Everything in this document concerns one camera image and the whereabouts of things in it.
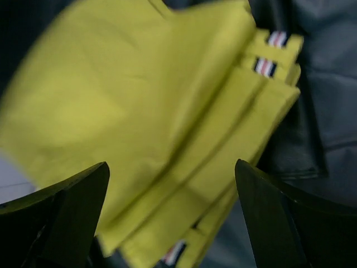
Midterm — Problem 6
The pink teal kids suitcase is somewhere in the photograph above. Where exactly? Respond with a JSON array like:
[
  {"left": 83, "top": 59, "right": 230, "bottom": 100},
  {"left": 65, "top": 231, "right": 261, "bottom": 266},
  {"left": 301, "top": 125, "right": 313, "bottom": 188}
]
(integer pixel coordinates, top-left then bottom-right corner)
[{"left": 0, "top": 0, "right": 357, "bottom": 268}]

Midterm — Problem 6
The black cloth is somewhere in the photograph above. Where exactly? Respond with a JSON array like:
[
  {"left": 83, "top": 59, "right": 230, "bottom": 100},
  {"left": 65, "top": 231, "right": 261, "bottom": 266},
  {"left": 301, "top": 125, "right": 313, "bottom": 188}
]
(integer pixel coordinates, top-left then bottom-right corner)
[{"left": 249, "top": 1, "right": 327, "bottom": 180}]

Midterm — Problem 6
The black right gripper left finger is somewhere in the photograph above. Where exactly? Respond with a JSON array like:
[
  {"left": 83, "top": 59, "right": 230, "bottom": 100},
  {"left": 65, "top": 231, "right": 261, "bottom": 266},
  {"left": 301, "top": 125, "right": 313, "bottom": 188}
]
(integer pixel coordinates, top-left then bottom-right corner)
[{"left": 1, "top": 162, "right": 110, "bottom": 268}]

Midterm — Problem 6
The yellow garment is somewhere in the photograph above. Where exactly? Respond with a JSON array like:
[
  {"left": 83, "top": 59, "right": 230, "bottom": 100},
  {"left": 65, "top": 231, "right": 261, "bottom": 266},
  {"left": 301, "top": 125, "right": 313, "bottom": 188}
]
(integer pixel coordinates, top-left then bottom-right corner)
[{"left": 1, "top": 1, "right": 303, "bottom": 267}]

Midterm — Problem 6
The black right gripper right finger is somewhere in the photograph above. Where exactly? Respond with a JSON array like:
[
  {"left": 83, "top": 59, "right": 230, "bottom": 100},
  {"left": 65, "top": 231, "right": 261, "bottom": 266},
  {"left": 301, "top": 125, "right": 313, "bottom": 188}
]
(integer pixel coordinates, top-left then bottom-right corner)
[{"left": 235, "top": 159, "right": 356, "bottom": 267}]

